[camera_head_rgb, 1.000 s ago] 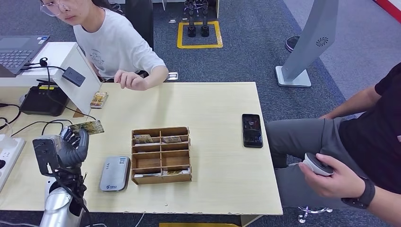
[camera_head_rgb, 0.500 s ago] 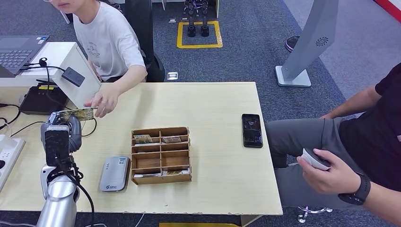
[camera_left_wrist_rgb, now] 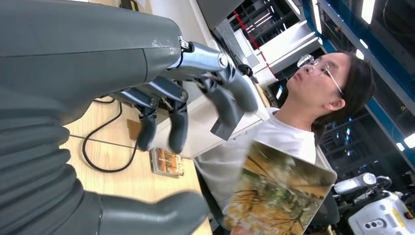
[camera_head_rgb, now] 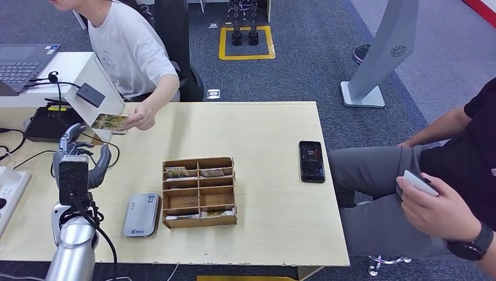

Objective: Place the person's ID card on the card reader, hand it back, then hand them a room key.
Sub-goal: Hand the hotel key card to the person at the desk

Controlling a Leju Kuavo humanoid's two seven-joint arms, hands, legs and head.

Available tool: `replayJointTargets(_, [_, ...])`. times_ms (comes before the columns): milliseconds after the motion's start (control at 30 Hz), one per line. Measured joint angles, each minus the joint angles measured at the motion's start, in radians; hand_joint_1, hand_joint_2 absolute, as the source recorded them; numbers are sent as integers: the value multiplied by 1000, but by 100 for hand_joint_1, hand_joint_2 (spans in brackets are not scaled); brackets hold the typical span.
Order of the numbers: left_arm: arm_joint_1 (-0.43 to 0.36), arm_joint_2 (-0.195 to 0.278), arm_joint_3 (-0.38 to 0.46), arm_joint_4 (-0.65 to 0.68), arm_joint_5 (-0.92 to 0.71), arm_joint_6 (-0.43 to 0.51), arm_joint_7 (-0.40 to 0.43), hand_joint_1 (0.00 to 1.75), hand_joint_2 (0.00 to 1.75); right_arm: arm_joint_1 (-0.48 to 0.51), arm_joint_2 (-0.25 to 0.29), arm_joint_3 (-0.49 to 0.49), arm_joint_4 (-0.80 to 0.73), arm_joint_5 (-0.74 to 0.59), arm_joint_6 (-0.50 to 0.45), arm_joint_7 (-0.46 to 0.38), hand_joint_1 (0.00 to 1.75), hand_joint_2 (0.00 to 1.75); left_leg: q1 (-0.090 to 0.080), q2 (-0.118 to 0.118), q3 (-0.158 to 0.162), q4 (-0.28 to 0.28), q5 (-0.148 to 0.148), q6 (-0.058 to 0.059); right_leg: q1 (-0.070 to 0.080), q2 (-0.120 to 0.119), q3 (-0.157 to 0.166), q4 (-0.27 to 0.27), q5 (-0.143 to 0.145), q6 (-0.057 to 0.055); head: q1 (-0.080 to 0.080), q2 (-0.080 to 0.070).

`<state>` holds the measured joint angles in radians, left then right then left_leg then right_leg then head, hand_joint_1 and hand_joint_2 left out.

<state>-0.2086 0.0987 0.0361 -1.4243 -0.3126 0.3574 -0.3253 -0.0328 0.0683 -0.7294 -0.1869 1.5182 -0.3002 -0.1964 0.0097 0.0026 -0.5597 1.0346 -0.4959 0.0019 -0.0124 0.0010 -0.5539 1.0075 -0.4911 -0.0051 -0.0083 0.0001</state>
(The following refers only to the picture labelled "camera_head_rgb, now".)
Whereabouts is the person's left hand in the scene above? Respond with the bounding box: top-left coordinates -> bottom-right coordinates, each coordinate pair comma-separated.
123,101 -> 158,132
395,173 -> 484,243

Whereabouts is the yellow floor tape square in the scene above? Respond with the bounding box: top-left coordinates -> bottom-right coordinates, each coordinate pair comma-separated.
218,25 -> 277,61

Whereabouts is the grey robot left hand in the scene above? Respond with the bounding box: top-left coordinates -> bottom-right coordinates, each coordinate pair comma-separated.
52,123 -> 113,191

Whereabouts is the black adapter cable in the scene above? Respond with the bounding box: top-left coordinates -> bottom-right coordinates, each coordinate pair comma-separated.
0,128 -> 27,162

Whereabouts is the white power strip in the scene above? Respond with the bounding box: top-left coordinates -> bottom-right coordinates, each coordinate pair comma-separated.
0,166 -> 33,238

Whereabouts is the black office chair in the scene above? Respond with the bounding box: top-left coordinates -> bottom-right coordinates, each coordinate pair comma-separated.
128,0 -> 205,102

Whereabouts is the white handheld remote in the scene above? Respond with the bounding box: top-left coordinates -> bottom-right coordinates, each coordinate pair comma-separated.
402,169 -> 440,198

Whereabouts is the black wristwatch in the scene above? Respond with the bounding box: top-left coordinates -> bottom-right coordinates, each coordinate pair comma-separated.
445,221 -> 495,262

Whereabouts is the black smartphone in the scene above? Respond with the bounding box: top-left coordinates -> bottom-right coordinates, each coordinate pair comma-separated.
298,140 -> 326,184

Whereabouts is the black round base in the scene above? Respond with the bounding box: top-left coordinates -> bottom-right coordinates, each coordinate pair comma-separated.
352,43 -> 372,66

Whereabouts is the long black cable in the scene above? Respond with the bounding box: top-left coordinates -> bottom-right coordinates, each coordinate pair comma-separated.
13,71 -> 121,172

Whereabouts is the white desk riser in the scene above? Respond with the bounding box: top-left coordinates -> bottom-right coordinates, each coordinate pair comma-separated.
0,51 -> 126,143

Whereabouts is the grey laptop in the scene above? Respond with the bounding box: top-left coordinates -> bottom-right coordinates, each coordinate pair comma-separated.
0,43 -> 62,96

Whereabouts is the chrome chair base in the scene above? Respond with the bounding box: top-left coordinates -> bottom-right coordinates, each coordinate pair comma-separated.
367,255 -> 412,277

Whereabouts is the wooden compartment box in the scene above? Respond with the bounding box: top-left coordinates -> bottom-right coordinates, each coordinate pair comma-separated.
161,156 -> 238,230

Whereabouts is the person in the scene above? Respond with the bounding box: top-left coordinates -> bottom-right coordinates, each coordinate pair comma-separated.
327,77 -> 496,278
49,0 -> 182,132

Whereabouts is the grey white card reader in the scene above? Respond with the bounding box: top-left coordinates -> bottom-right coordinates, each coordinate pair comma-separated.
123,193 -> 162,238

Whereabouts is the black usb hub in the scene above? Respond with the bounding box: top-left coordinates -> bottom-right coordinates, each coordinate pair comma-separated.
75,82 -> 106,108

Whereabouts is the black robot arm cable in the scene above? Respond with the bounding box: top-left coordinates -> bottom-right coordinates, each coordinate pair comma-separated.
70,196 -> 119,281

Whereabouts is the black legged robot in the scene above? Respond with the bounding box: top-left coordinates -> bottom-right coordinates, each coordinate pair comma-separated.
227,0 -> 260,47

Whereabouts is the black box with yellow label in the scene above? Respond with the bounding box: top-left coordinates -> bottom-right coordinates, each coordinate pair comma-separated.
23,104 -> 85,144

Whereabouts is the grey kiosk stand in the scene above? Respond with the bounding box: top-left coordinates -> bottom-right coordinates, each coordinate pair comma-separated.
340,0 -> 420,109

